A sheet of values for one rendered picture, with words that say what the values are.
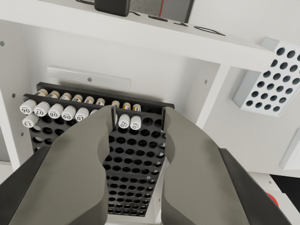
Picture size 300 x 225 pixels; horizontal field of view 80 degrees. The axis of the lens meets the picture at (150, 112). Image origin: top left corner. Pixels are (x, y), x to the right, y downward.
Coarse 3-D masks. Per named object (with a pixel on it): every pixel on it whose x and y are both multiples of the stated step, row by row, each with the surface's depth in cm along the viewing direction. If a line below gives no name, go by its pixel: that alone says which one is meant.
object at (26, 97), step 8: (24, 96) 20; (32, 96) 20; (40, 96) 20; (64, 104) 20; (72, 104) 20; (80, 104) 20; (88, 104) 21; (96, 104) 21; (120, 112) 21; (128, 112) 21; (136, 112) 21; (144, 112) 22; (152, 120) 22; (152, 128) 22; (160, 128) 22
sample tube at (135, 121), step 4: (136, 104) 24; (136, 108) 23; (140, 108) 24; (136, 116) 21; (132, 120) 21; (136, 120) 21; (140, 120) 21; (132, 124) 21; (136, 124) 21; (140, 124) 21; (132, 128) 21; (136, 128) 21
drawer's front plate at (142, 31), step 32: (0, 0) 13; (32, 0) 13; (64, 0) 16; (96, 32) 14; (128, 32) 14; (160, 32) 14; (192, 32) 16; (224, 32) 24; (224, 64) 16; (256, 64) 16
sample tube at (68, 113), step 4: (76, 96) 22; (80, 96) 23; (72, 100) 22; (76, 100) 22; (80, 100) 22; (68, 108) 20; (72, 108) 20; (64, 112) 19; (68, 112) 19; (72, 112) 20; (64, 116) 20; (68, 116) 20; (72, 116) 20; (68, 120) 20
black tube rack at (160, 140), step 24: (72, 96) 23; (96, 96) 23; (120, 96) 24; (48, 120) 25; (72, 120) 25; (144, 120) 26; (48, 144) 24; (120, 144) 24; (144, 144) 24; (120, 168) 27; (144, 168) 26; (120, 192) 30; (144, 192) 29; (144, 216) 33
